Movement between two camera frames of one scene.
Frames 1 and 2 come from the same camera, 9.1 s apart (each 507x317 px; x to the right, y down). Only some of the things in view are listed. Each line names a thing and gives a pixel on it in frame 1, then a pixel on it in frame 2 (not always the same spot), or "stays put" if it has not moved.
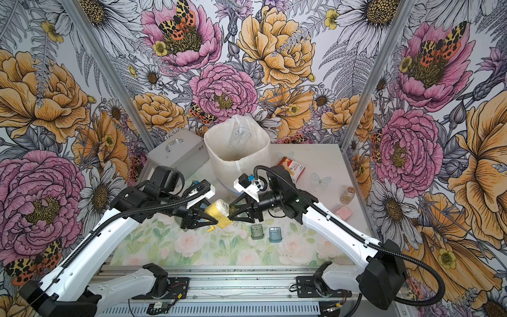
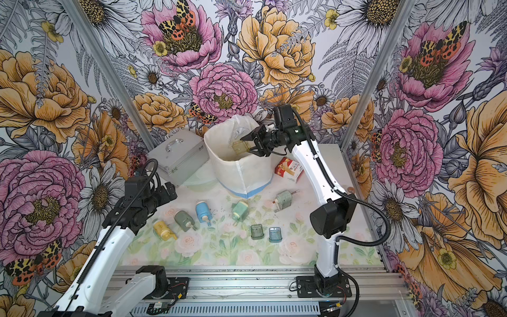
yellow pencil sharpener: x=219 y=211 -> x=164 y=231
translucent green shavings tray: x=257 y=232 stays put
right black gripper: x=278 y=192 -> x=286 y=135
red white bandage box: x=295 y=169 stays put
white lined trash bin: x=240 y=147 stays put
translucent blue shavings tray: x=274 y=235 stays put
